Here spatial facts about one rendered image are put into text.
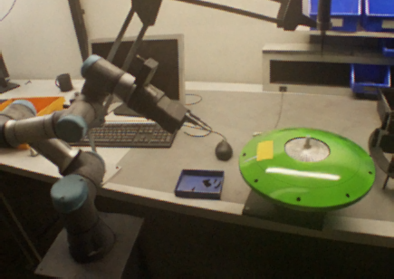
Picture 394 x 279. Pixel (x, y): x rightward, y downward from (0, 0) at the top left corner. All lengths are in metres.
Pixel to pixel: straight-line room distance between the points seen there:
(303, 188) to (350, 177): 0.11
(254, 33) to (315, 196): 1.08
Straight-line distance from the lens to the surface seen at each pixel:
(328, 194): 0.61
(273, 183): 0.61
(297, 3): 0.84
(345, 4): 1.48
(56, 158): 0.82
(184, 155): 0.99
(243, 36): 1.54
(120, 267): 0.79
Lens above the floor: 1.46
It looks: 29 degrees down
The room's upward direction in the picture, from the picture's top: 6 degrees counter-clockwise
